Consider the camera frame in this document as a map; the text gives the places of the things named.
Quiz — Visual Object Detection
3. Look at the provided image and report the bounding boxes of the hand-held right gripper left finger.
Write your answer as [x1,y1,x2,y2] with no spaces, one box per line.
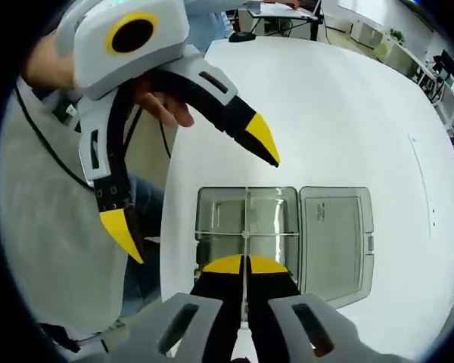
[109,253,246,363]

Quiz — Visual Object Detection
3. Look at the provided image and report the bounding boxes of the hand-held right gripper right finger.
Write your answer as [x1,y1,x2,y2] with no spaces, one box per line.
[247,253,368,363]

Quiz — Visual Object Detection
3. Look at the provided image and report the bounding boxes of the grey transparent guide fixture box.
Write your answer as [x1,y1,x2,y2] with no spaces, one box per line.
[194,185,375,303]

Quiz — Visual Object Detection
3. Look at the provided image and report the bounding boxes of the person's left hand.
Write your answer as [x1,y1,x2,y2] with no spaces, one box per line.
[132,75,196,129]

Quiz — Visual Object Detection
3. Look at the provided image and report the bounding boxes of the person's blue jeans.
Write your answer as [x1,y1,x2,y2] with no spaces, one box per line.
[124,175,167,318]

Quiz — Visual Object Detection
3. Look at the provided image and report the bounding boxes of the black chair base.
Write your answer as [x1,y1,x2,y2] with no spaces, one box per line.
[39,321,110,355]

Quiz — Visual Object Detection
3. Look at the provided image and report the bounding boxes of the white cabinet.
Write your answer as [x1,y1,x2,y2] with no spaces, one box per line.
[350,20,387,48]

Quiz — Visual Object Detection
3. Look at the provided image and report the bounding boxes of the black cable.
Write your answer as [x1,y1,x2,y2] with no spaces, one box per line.
[14,86,95,189]
[126,101,173,160]

